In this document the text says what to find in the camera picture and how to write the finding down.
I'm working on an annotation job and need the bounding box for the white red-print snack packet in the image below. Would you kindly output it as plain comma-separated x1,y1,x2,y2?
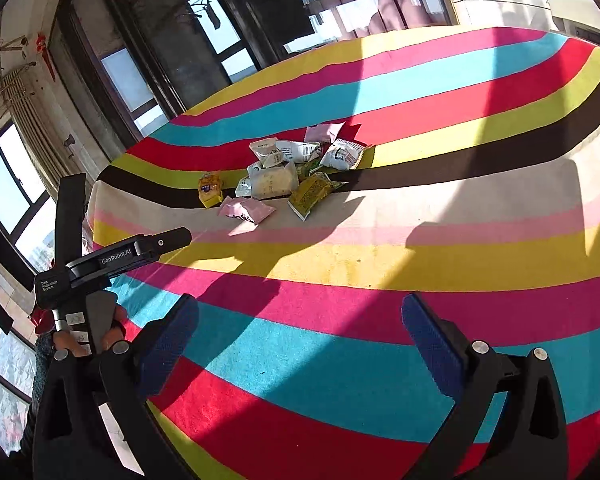
320,138,369,171

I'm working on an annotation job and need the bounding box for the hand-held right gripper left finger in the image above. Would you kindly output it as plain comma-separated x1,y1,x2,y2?
32,294,201,480

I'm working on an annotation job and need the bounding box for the yellow snack packet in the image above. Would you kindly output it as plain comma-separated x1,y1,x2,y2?
197,171,225,209

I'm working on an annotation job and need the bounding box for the cream snack packet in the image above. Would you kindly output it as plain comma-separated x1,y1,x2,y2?
249,138,281,162

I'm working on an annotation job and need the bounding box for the striped colourful blanket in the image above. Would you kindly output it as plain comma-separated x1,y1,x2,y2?
82,26,600,480

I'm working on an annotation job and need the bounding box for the hanging dark garment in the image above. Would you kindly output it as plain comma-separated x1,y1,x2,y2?
192,0,224,31

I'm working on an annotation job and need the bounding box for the white barcode snack packet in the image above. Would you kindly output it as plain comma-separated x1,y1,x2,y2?
276,140,322,163

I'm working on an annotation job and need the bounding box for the person's left hand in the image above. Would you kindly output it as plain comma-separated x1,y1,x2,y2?
50,304,129,359

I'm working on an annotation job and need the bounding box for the pink snack packet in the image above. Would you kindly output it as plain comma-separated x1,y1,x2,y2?
217,196,277,225
304,121,347,145

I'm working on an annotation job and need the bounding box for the red cloth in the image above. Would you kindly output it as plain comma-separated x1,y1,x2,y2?
29,305,56,336

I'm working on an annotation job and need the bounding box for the red hanging ornament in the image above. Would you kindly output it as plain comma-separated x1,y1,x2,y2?
35,32,57,81

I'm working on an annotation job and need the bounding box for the beige radiator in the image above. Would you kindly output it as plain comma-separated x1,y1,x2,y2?
2,67,83,177

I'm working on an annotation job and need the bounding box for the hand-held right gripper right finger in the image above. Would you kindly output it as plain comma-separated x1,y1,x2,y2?
401,294,570,480

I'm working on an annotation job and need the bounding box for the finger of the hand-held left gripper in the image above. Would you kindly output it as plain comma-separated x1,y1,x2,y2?
129,227,193,262
54,173,88,265

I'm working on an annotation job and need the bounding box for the clear pale biscuit packet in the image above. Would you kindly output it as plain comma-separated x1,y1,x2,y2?
247,161,300,200

